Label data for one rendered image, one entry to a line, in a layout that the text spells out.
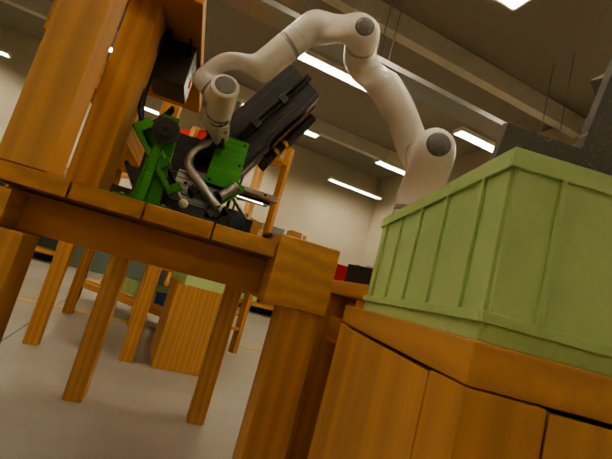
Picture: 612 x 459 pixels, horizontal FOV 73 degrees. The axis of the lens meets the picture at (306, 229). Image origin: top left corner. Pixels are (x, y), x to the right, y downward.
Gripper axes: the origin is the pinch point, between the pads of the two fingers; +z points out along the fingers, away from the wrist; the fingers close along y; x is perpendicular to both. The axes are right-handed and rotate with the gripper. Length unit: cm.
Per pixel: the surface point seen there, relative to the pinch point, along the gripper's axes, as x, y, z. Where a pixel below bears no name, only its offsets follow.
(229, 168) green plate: -1.1, -11.1, 2.8
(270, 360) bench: 31, -71, -44
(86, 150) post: 40.5, 1.8, -16.9
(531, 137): 5, -61, -101
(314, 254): 13, -57, -51
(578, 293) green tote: 20, -75, -107
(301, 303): 20, -65, -48
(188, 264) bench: 36, -45, -40
